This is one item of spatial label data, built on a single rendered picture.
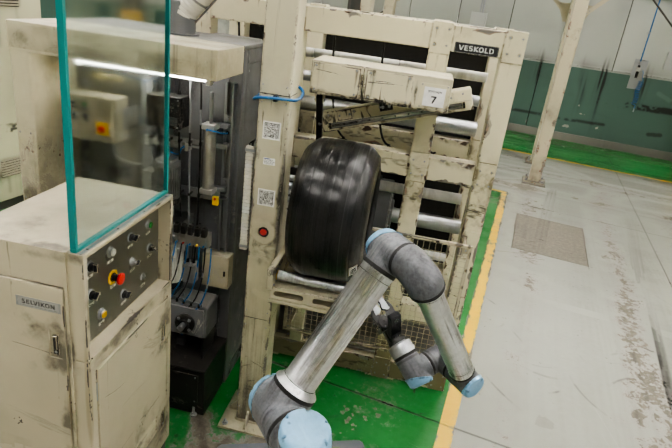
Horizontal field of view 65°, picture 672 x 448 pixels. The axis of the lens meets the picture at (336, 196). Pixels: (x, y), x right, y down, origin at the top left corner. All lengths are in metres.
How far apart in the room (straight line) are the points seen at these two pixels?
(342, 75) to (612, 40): 9.27
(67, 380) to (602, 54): 10.49
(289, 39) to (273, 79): 0.16
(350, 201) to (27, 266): 1.06
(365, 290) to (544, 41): 9.88
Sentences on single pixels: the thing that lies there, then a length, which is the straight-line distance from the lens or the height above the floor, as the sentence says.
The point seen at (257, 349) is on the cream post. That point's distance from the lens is 2.61.
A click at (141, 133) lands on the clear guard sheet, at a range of 1.87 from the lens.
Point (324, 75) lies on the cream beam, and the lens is 2.32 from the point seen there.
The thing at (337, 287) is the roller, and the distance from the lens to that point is 2.24.
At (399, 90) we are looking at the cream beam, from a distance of 2.29.
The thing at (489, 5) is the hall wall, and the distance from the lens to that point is 11.28.
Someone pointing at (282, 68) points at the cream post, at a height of 1.76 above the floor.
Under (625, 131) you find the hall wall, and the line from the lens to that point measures 11.42.
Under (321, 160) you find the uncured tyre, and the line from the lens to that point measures 2.04.
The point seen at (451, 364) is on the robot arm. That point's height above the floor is 0.96.
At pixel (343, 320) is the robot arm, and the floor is 1.13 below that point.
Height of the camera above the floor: 2.03
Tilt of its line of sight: 20 degrees down
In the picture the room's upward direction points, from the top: 7 degrees clockwise
